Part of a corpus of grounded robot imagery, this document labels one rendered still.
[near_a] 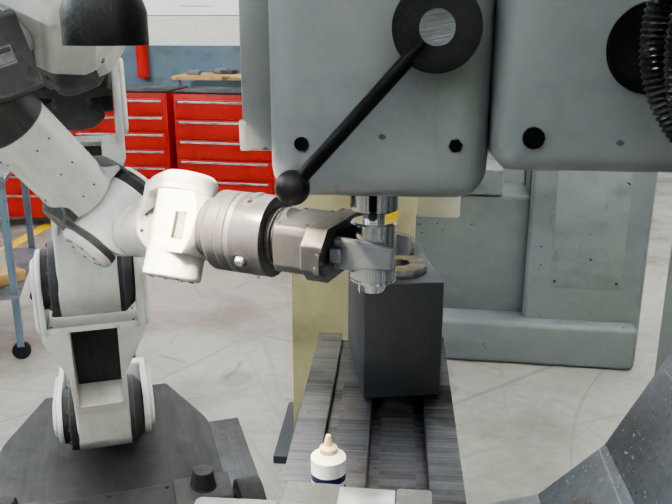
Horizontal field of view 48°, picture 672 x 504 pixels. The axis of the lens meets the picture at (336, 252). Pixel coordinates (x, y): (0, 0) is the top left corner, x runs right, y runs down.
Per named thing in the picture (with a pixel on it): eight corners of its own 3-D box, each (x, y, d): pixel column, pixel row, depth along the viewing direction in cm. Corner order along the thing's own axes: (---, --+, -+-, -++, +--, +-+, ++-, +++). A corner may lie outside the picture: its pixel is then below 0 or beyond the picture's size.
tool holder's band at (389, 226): (386, 222, 80) (386, 213, 79) (404, 233, 75) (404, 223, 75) (344, 225, 78) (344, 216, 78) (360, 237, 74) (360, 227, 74)
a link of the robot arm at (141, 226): (171, 165, 82) (141, 177, 94) (155, 246, 81) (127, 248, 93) (227, 179, 85) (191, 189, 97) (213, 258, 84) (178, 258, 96)
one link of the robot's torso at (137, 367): (60, 412, 173) (54, 359, 169) (151, 400, 178) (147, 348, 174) (56, 460, 154) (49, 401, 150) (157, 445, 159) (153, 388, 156)
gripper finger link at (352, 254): (393, 274, 75) (335, 266, 77) (394, 242, 74) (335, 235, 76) (388, 279, 73) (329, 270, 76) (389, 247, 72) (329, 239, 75)
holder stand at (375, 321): (362, 399, 117) (364, 275, 112) (347, 342, 138) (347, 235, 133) (440, 395, 118) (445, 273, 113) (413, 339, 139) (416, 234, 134)
